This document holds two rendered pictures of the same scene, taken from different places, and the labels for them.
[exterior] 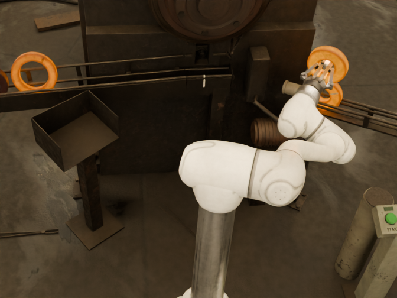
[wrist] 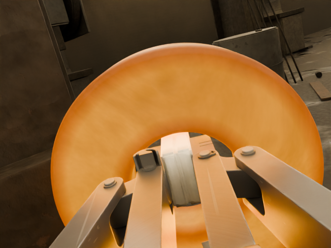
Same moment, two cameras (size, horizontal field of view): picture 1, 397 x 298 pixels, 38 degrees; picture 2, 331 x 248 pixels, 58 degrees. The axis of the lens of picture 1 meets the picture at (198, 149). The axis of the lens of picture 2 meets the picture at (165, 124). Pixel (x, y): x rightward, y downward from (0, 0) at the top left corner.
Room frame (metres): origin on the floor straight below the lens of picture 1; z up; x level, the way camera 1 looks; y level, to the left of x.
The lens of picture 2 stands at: (1.61, -0.41, 0.98)
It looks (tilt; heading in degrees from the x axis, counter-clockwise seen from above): 15 degrees down; 339
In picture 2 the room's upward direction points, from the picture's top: 14 degrees counter-clockwise
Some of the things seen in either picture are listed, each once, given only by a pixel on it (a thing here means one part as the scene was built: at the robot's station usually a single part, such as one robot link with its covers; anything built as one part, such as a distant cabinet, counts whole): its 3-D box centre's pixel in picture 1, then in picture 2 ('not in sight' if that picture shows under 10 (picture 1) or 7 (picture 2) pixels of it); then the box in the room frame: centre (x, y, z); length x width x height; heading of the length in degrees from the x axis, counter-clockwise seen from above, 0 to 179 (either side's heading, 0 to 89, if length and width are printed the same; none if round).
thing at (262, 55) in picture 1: (256, 74); not in sight; (1.97, -0.23, 0.68); 0.11 x 0.08 x 0.24; 10
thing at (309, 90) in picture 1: (306, 98); not in sight; (1.56, -0.37, 0.91); 0.09 x 0.06 x 0.09; 65
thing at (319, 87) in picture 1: (313, 86); not in sight; (1.63, -0.40, 0.91); 0.09 x 0.08 x 0.07; 155
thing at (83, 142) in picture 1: (83, 178); not in sight; (1.57, 0.48, 0.36); 0.26 x 0.20 x 0.72; 135
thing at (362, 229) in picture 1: (361, 236); not in sight; (1.45, -0.72, 0.26); 0.12 x 0.12 x 0.52
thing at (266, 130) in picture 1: (270, 161); not in sight; (1.84, -0.34, 0.27); 0.22 x 0.13 x 0.53; 100
